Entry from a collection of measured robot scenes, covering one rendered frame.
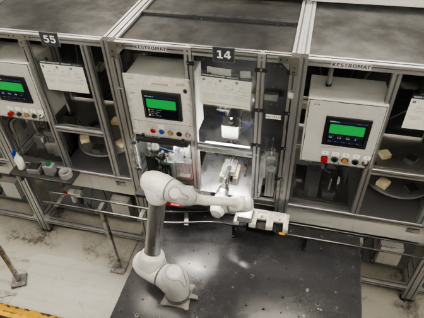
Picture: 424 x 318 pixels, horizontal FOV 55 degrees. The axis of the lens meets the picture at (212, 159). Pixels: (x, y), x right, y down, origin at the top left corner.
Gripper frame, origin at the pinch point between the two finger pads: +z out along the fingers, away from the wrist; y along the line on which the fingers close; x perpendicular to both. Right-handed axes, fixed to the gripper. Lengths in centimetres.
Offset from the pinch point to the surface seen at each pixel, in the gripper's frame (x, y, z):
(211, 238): 5, -32, -38
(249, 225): -21.7, -13.5, -34.6
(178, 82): 27, 80, -12
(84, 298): 107, -99, -72
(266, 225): -33.1, -11.9, -33.4
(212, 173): 14.0, -9.9, 4.8
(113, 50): 66, 96, -11
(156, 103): 42, 65, -15
